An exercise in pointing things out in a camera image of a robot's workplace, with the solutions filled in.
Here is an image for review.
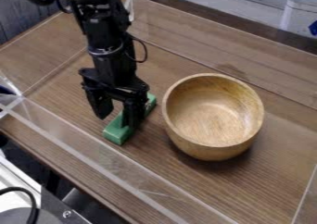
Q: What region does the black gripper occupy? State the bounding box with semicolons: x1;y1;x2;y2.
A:
78;46;149;130

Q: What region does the green rectangular block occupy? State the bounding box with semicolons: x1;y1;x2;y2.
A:
103;93;158;145

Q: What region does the brown wooden bowl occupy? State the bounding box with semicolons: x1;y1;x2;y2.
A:
162;73;265;161

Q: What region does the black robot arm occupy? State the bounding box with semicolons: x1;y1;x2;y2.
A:
28;0;150;129

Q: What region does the clear acrylic front barrier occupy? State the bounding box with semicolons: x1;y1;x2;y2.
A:
0;77;238;224

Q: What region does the white container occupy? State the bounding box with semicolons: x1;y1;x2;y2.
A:
280;0;317;39

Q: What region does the grey metal bracket with screw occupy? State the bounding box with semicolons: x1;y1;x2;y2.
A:
38;189;91;224

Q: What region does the black cable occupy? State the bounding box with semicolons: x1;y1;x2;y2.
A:
0;186;42;224

